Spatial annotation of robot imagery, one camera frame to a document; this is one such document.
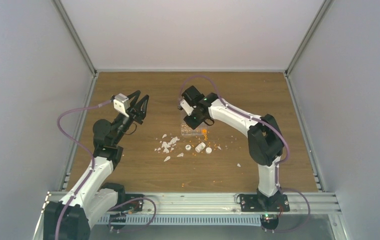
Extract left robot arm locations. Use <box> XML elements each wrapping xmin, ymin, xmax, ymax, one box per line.
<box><xmin>43</xmin><ymin>90</ymin><xmax>149</xmax><ymax>240</ymax></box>

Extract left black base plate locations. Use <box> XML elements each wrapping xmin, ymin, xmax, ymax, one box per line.
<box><xmin>108</xmin><ymin>193</ymin><xmax>144</xmax><ymax>212</ymax></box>

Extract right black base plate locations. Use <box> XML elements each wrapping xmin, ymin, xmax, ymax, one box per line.
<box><xmin>236</xmin><ymin>191</ymin><xmax>290</xmax><ymax>213</ymax></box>

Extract aluminium front rail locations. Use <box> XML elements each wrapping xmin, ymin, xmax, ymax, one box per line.
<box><xmin>42</xmin><ymin>191</ymin><xmax>342</xmax><ymax>215</ymax></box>

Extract spilled orange pills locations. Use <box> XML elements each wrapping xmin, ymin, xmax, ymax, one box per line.
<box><xmin>180</xmin><ymin>122</ymin><xmax>243</xmax><ymax>187</ymax></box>

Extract white slotted cable duct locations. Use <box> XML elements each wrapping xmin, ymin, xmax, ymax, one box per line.
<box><xmin>97</xmin><ymin>214</ymin><xmax>261</xmax><ymax>227</ymax></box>

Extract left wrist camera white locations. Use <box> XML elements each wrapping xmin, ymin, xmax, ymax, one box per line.
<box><xmin>113</xmin><ymin>93</ymin><xmax>130</xmax><ymax>117</ymax></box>

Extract clear plastic pill organizer box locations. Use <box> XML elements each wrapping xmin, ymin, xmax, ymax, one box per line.
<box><xmin>180</xmin><ymin>110</ymin><xmax>208</xmax><ymax>137</ymax></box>

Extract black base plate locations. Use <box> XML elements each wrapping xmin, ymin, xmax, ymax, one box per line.
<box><xmin>236</xmin><ymin>191</ymin><xmax>290</xmax><ymax>213</ymax></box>
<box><xmin>108</xmin><ymin>193</ymin><xmax>144</xmax><ymax>212</ymax></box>

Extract white pill fragments pile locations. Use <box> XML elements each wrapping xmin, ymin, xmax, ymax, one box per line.
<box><xmin>154</xmin><ymin>134</ymin><xmax>185</xmax><ymax>163</ymax></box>

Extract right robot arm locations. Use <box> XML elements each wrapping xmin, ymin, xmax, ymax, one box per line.
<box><xmin>179</xmin><ymin>85</ymin><xmax>286</xmax><ymax>198</ymax></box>

